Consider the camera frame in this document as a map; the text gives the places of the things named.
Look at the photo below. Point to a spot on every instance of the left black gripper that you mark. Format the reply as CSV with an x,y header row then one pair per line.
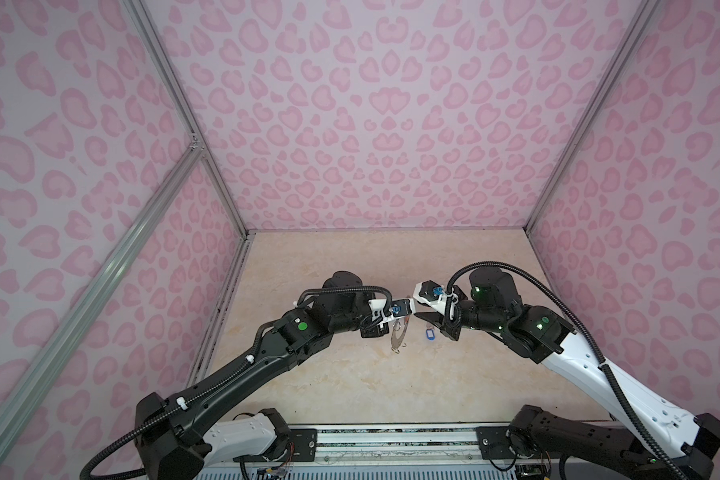
x,y
375,330

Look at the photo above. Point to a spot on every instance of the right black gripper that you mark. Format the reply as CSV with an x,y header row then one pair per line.
x,y
447,326

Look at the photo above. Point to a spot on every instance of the perforated metal ring disc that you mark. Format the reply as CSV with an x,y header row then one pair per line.
x,y
398,334

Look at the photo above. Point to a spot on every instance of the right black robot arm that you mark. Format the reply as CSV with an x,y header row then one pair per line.
x,y
656,439

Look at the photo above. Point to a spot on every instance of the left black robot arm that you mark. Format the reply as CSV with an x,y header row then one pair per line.
x,y
170,434

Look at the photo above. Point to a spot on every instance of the key with blue tag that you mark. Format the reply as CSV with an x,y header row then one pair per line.
x,y
430,333

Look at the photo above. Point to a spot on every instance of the left diagonal aluminium strut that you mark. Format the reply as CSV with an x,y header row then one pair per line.
x,y
41,374

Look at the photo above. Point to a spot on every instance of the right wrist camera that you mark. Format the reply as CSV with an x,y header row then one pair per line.
x,y
435,297

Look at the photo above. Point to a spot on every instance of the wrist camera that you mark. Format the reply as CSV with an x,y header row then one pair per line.
x,y
435,297
392,310

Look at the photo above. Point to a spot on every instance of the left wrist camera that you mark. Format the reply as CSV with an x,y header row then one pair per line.
x,y
392,310

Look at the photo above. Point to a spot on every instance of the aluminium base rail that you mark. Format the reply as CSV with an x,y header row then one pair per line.
x,y
396,447

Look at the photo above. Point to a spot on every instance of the right corner aluminium post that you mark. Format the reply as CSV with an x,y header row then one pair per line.
x,y
640,25

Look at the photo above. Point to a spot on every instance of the corner aluminium post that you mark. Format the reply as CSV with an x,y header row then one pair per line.
x,y
640,25
157,51

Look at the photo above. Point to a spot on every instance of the left corner aluminium post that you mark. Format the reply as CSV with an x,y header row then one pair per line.
x,y
157,51

